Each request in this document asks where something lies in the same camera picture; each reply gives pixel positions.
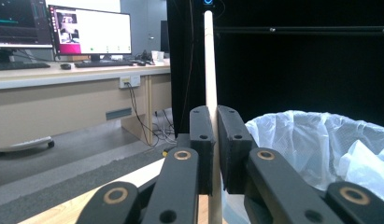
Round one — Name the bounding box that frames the white power outlet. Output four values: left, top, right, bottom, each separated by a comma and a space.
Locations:
119, 75, 142, 90

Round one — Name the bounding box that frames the black power cable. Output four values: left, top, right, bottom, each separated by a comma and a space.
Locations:
125, 81, 160, 147

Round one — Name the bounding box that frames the beige office desk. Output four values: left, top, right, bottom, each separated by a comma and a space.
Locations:
0, 58, 173, 151

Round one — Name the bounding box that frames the white wheeled base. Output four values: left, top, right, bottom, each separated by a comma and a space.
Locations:
0, 135, 56, 154

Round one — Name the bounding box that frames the dark computer monitor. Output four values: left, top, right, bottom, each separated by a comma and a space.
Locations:
0, 0, 54, 63

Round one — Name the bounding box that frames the bright computer monitor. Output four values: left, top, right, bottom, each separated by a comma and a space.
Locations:
48, 4, 133, 63

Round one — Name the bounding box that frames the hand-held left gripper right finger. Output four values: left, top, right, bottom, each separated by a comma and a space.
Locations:
217, 105, 260, 196

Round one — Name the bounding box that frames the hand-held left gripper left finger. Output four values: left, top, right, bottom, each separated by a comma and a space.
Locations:
189, 105, 217, 196

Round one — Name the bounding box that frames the bundle of floor cables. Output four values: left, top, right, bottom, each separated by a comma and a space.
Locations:
151, 107, 178, 146

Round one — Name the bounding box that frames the white cup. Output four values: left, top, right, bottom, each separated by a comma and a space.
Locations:
150, 49, 165, 63

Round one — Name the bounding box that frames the wooden chopstick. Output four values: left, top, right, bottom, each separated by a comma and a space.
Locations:
203, 9, 223, 224

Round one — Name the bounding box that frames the black curtain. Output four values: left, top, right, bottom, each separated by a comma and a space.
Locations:
166, 0, 384, 139

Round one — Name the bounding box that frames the black keyboard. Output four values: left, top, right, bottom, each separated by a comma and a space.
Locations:
0, 61, 52, 72
74, 59, 135, 69

